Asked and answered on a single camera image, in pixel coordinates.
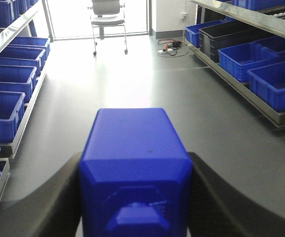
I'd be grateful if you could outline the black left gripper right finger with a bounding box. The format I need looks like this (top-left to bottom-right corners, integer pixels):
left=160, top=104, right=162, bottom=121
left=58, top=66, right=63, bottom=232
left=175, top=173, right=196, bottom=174
left=188, top=152, right=285, bottom=237

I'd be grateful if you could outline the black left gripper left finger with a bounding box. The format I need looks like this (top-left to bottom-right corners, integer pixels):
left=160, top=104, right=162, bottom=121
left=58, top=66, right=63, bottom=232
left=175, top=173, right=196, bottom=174
left=0, top=153, right=81, bottom=237

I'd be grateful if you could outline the left steel shelf rack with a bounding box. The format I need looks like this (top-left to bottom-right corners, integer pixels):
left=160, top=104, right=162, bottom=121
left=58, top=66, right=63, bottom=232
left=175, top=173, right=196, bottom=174
left=0, top=0, right=54, bottom=200

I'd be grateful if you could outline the steel shelf rack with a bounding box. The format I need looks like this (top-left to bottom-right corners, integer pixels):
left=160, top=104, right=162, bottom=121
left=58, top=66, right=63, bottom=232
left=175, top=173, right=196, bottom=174
left=0, top=0, right=54, bottom=200
left=190, top=0, right=285, bottom=127

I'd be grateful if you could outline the right steel shelf rack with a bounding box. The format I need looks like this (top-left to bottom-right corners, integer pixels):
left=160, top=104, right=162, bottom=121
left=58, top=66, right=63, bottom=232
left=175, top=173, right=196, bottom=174
left=190, top=0, right=285, bottom=127

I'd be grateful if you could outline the black plastic bin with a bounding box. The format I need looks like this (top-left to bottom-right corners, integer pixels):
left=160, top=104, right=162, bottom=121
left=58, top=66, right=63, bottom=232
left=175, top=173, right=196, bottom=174
left=199, top=22, right=274, bottom=63

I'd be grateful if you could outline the grey office chair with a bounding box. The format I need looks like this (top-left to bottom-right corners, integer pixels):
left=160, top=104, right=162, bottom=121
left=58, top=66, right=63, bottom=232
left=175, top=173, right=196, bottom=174
left=87, top=0, right=128, bottom=57

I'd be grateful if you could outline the white power strip with cables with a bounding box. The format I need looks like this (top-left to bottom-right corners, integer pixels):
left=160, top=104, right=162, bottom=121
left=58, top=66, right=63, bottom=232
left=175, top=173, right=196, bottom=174
left=157, top=38, right=189, bottom=58

